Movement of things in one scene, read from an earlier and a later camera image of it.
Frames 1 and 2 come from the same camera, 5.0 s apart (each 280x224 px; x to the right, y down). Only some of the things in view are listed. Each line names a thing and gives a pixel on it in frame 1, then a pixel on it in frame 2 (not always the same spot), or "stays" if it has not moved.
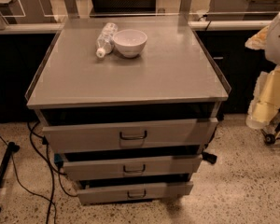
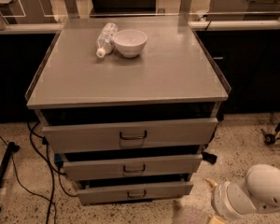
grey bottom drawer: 133,190 stays
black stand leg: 11,147 stays
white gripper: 278,42 -> 219,197
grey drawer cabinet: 130,105 stays
